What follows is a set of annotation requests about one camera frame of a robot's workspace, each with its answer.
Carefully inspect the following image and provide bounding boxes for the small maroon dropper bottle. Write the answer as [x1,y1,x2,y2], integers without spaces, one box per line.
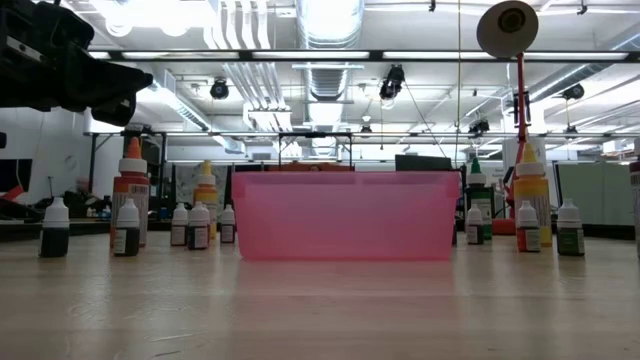
[170,202,189,247]

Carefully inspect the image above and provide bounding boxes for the large yellow-tipped coloring bottle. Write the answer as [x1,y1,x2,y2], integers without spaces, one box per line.
[193,159,220,240]
[513,143,553,248]

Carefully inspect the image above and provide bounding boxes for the yellow hanging cord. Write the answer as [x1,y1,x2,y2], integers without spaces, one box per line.
[453,0,462,171]

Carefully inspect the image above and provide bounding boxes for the pale green partition panel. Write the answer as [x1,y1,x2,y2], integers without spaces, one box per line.
[557,162,636,226]

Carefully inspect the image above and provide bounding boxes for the large green-tipped coloring bottle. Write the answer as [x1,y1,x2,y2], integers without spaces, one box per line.
[464,157,495,241]

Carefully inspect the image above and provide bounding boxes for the pink translucent plastic bin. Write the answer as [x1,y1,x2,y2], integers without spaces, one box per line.
[231,171,462,262]

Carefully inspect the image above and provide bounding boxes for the small red dropper bottle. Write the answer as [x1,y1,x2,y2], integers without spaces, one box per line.
[516,200,542,253]

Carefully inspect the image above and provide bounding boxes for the small green dropper bottle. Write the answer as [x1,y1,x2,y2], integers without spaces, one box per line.
[556,197,586,257]

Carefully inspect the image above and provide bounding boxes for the red desk lamp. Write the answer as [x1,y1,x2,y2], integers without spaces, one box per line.
[475,0,540,236]

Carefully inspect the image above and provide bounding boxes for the small purple dropper bottle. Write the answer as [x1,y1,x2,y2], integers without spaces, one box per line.
[187,201,210,251]

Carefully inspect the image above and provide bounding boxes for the black computer monitor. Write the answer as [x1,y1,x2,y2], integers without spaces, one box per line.
[0,158,34,194]
[394,153,454,173]

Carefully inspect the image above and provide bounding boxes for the large orange-tipped coloring bottle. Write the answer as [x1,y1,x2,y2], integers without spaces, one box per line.
[110,137,151,249]

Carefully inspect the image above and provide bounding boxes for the black background frame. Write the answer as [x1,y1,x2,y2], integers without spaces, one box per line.
[84,130,169,221]

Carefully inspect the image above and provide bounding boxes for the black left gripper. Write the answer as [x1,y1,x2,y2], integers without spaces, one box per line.
[0,0,154,127]

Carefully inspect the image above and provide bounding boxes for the silver ventilation duct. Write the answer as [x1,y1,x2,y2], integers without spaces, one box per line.
[294,0,366,101]

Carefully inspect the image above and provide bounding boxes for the small black dropper bottle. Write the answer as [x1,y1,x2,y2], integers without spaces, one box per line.
[38,196,71,259]

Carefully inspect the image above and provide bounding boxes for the person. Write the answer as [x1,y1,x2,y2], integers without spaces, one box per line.
[74,175,94,199]

